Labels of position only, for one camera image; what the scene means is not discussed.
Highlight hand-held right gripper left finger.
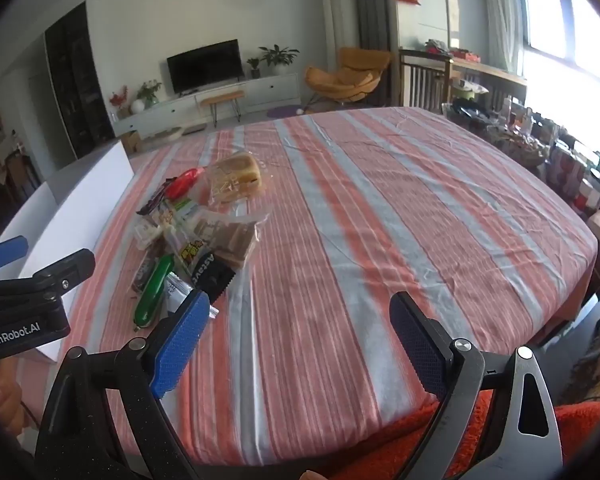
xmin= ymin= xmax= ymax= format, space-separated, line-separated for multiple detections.
xmin=34 ymin=288 xmax=212 ymax=480

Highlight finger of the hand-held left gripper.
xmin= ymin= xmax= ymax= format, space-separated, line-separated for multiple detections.
xmin=0 ymin=248 xmax=96 ymax=306
xmin=0 ymin=236 xmax=29 ymax=271

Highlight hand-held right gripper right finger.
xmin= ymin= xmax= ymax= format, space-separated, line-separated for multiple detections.
xmin=389 ymin=291 xmax=565 ymax=480

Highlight small white snack packet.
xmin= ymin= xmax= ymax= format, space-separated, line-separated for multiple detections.
xmin=162 ymin=275 xmax=218 ymax=318

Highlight green sausage stick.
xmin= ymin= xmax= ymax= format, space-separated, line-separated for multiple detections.
xmin=134 ymin=254 xmax=176 ymax=330

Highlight white box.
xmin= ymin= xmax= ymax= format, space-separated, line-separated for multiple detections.
xmin=0 ymin=140 xmax=136 ymax=361

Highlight black snack packet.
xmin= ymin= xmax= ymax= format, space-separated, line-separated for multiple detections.
xmin=187 ymin=250 xmax=238 ymax=306

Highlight small yellow print packet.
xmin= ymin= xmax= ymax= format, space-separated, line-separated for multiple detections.
xmin=175 ymin=240 xmax=206 ymax=273

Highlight beige snack packet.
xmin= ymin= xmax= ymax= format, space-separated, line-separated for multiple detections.
xmin=132 ymin=220 xmax=166 ymax=251

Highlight clear bag of brown strips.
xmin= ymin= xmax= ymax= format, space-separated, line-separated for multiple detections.
xmin=165 ymin=207 xmax=271 ymax=271

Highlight brown chocolate bar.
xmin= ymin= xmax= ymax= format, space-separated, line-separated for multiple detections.
xmin=137 ymin=180 xmax=176 ymax=216

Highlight red sausage stick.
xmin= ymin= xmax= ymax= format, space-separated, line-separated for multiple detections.
xmin=165 ymin=167 xmax=203 ymax=198

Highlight bread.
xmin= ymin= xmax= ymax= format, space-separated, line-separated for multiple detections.
xmin=200 ymin=152 xmax=271 ymax=206

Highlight person's left hand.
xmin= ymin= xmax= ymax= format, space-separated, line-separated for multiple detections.
xmin=0 ymin=360 xmax=27 ymax=436

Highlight striped bed sheet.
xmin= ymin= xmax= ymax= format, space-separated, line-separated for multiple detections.
xmin=10 ymin=106 xmax=599 ymax=466

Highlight orange fluffy blanket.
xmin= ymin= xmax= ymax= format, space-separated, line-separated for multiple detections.
xmin=390 ymin=390 xmax=600 ymax=480

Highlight red flowers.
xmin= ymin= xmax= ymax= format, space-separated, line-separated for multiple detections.
xmin=109 ymin=85 xmax=131 ymax=120

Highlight black shelf cabinet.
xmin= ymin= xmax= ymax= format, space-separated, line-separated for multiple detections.
xmin=44 ymin=2 xmax=115 ymax=158

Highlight green plant in vase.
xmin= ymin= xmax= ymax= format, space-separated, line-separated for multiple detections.
xmin=136 ymin=80 xmax=163 ymax=108

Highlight row of jars and bottles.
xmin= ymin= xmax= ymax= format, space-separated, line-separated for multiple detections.
xmin=442 ymin=95 xmax=600 ymax=221

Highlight wooden bench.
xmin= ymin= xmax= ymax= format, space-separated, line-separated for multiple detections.
xmin=200 ymin=90 xmax=246 ymax=128

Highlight black television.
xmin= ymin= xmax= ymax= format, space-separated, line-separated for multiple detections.
xmin=166 ymin=39 xmax=245 ymax=95

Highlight white television cabinet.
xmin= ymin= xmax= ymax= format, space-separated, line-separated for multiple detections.
xmin=112 ymin=72 xmax=301 ymax=136

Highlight orange lounge chair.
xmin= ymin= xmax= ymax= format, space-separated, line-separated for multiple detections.
xmin=304 ymin=47 xmax=392 ymax=108

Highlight wooden table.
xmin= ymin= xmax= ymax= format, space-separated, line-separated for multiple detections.
xmin=450 ymin=57 xmax=528 ymax=111

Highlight large potted plant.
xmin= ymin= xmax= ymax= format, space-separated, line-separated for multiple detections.
xmin=259 ymin=44 xmax=300 ymax=77

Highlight white curtain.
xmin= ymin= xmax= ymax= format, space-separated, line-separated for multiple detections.
xmin=480 ymin=0 xmax=523 ymax=76

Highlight white tower air conditioner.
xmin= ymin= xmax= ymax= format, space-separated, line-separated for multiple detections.
xmin=319 ymin=0 xmax=361 ymax=68

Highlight grey curtain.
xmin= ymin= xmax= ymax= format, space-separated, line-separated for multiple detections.
xmin=340 ymin=0 xmax=398 ymax=53

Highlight window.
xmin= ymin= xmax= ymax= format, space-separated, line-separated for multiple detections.
xmin=517 ymin=0 xmax=600 ymax=86

